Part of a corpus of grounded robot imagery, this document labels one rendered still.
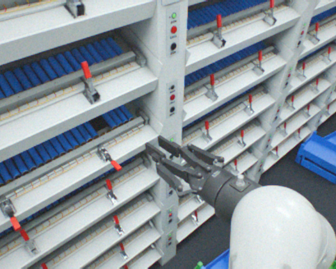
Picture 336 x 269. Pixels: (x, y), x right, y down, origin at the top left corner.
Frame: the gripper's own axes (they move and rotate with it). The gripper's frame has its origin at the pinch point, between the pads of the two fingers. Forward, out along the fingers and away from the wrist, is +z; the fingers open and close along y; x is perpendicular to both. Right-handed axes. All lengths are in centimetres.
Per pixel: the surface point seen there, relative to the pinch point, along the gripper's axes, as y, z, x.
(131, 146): -0.7, 16.3, 8.1
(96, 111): 7.9, 13.1, -9.0
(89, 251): 20, 24, 46
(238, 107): -60, 25, 25
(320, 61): -129, 24, 26
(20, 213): 32.5, 15.1, 8.7
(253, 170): -80, 28, 76
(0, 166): 31.2, 25.0, 0.7
